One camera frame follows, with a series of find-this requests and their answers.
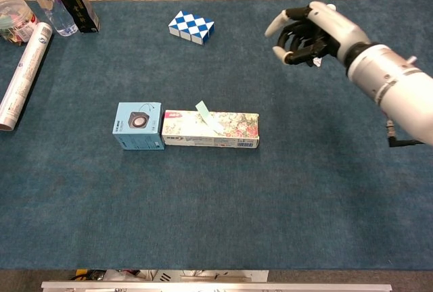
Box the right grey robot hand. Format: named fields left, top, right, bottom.
left=264, top=1, right=371, bottom=68

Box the small green paper strip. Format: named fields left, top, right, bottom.
left=195, top=100, right=224, bottom=135

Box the long floral printed box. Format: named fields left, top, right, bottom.
left=161, top=109, right=260, bottom=149

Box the light blue speaker box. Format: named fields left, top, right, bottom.
left=112, top=102, right=166, bottom=151

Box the black rectangular box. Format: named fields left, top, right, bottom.
left=58, top=0, right=101, bottom=34

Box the blue white snake puzzle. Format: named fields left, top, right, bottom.
left=168, top=9, right=215, bottom=46

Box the teal felt table cloth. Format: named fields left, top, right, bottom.
left=0, top=0, right=433, bottom=270

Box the clear plastic water bottle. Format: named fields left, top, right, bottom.
left=22, top=0, right=78, bottom=37

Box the rolled white printed paper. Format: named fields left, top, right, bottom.
left=0, top=22, right=53, bottom=132

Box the clear plastic jar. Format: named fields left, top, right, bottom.
left=0, top=0, right=37, bottom=47

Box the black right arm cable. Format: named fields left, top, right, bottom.
left=386, top=119, right=426, bottom=148

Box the aluminium profile rail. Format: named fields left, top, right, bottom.
left=41, top=281, right=392, bottom=292

